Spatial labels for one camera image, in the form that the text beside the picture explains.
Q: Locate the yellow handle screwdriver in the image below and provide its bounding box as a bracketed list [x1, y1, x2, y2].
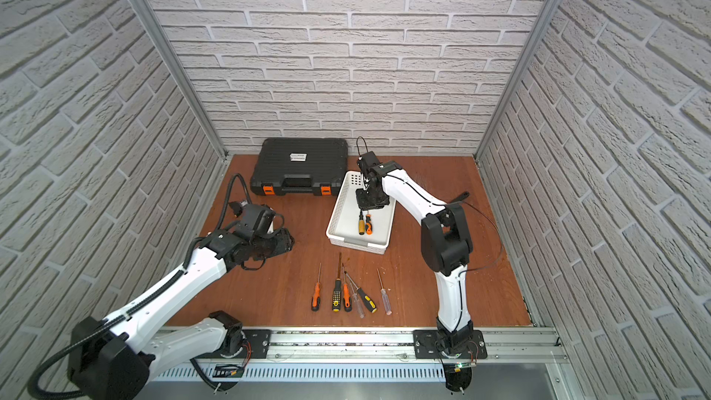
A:
[358, 211, 366, 235]

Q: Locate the orange black screwdriver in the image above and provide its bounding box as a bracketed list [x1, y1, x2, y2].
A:
[365, 213, 373, 235]
[311, 265, 322, 311]

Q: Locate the black yellow long screwdriver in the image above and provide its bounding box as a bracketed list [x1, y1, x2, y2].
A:
[331, 255, 343, 312]

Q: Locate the clear handle tester screwdriver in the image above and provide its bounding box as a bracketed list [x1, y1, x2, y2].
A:
[377, 268, 393, 316]

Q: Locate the orange handle screwdriver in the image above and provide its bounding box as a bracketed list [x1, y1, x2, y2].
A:
[343, 279, 352, 312]

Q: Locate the clear handle small screwdriver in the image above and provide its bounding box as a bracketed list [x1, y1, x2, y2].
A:
[346, 280, 365, 319]

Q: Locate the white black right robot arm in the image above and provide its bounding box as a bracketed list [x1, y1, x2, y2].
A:
[355, 151, 481, 360]

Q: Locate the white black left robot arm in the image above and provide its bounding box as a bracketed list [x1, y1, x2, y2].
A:
[27, 203, 294, 399]

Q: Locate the white perforated plastic bin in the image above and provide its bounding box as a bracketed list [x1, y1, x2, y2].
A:
[326, 170, 396, 255]

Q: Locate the black plastic tool case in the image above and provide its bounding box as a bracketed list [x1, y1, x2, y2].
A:
[250, 137, 348, 196]

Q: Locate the red pipe wrench black handle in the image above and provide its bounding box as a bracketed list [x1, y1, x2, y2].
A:
[449, 191, 470, 204]

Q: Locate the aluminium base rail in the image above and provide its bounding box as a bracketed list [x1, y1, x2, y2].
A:
[110, 325, 568, 384]

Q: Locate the black corrugated cable conduit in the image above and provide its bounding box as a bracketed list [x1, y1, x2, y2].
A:
[27, 266, 187, 400]

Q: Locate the aluminium corner post right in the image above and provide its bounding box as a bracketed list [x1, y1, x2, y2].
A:
[473, 0, 562, 162]

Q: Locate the aluminium corner post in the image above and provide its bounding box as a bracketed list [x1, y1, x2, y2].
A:
[128, 0, 229, 161]
[473, 0, 562, 162]

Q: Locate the aluminium corner post left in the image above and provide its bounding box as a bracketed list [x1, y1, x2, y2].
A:
[128, 0, 229, 161]

